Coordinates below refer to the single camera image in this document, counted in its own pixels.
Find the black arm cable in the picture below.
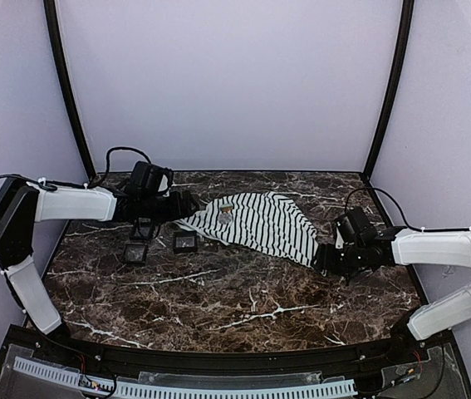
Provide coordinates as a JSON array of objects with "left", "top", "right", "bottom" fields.
[
  {"left": 0, "top": 145, "right": 155, "bottom": 267},
  {"left": 345, "top": 186, "right": 471, "bottom": 234}
]

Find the black left frame post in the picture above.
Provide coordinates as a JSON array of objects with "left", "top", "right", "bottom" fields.
[{"left": 42, "top": 0, "right": 96, "bottom": 180}]

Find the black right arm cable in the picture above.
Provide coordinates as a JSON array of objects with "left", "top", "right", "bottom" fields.
[{"left": 345, "top": 186, "right": 471, "bottom": 234}]

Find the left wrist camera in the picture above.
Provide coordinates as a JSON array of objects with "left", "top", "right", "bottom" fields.
[{"left": 126, "top": 161, "right": 171, "bottom": 198}]

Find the black front table rail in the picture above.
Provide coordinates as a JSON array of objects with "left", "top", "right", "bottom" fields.
[{"left": 2, "top": 325, "right": 450, "bottom": 377}]

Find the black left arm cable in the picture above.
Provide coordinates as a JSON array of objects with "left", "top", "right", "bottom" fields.
[{"left": 0, "top": 145, "right": 155, "bottom": 267}]

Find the white slotted cable duct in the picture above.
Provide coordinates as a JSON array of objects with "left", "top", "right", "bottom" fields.
[{"left": 10, "top": 356, "right": 358, "bottom": 399}]

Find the black square box right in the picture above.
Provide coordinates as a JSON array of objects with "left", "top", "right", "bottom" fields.
[{"left": 173, "top": 231, "right": 199, "bottom": 254}]

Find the black square box front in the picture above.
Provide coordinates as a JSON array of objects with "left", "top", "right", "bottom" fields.
[{"left": 122, "top": 243, "right": 149, "bottom": 265}]

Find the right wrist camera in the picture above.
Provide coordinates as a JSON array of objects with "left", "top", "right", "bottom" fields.
[{"left": 334, "top": 207, "right": 378, "bottom": 246}]

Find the black frame post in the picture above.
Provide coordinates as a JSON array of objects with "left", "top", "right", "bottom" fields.
[
  {"left": 362, "top": 0, "right": 415, "bottom": 182},
  {"left": 42, "top": 0, "right": 96, "bottom": 180}
]

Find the black right frame post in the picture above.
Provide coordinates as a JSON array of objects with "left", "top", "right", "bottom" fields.
[{"left": 362, "top": 0, "right": 415, "bottom": 182}]

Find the black square box rear left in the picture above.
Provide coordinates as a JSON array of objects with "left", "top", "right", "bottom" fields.
[{"left": 129, "top": 219, "right": 155, "bottom": 241}]

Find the purple round brooch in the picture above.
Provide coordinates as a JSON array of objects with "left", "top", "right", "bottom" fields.
[{"left": 218, "top": 212, "right": 233, "bottom": 224}]

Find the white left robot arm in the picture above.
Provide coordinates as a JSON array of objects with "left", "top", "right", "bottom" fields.
[{"left": 0, "top": 175, "right": 199, "bottom": 336}]

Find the striped black white garment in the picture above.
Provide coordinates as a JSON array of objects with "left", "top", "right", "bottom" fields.
[{"left": 175, "top": 192, "right": 318, "bottom": 267}]

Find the black square box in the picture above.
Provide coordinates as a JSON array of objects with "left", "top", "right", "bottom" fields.
[
  {"left": 129, "top": 219, "right": 155, "bottom": 241},
  {"left": 173, "top": 231, "right": 199, "bottom": 254},
  {"left": 122, "top": 243, "right": 149, "bottom": 265}
]

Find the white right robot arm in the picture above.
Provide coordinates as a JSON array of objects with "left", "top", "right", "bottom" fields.
[{"left": 311, "top": 207, "right": 471, "bottom": 342}]

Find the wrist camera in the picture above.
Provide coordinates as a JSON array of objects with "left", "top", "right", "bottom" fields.
[
  {"left": 126, "top": 161, "right": 171, "bottom": 198},
  {"left": 334, "top": 207, "right": 378, "bottom": 246}
]

